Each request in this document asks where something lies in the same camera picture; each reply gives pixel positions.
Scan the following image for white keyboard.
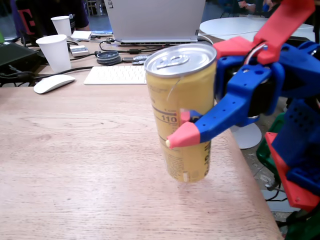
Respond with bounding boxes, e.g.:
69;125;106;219
83;65;147;86

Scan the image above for green clamp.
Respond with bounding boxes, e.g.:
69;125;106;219
256;113;285;184
284;207;320;240

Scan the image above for black flat box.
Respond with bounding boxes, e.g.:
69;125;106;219
0;41;48;75

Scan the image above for white computer mouse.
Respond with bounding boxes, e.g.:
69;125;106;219
33;74;76;95

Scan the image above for white table pedestal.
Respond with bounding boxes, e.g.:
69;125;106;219
229;122;263;150

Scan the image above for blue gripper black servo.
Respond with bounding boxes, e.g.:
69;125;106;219
165;56;286;150

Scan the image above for small silver box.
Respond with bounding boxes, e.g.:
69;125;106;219
69;44;90;58

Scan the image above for person in purple shirt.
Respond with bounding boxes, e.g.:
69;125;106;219
44;0;90;33

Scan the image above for red camera mount bracket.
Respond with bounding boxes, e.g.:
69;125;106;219
212;0;317;66

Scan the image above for large white paper cup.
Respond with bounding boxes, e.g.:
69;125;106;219
35;34;73;74

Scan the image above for red robot base plate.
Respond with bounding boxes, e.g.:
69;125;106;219
264;131;320;213

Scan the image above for black bag with red letter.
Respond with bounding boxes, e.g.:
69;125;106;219
11;0;49;47

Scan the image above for black round coaster stack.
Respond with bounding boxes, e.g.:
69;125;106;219
96;50;122;66

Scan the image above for black cable with ferrite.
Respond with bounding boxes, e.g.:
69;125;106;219
99;38;173;57

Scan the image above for yellow Red Bull can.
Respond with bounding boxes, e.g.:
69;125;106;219
144;43;218;185

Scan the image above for white flat box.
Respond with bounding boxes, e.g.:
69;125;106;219
70;30;93;42

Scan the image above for small white paper cup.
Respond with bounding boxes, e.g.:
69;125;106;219
50;15;73;38

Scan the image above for silver laptop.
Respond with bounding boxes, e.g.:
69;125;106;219
102;0;206;47

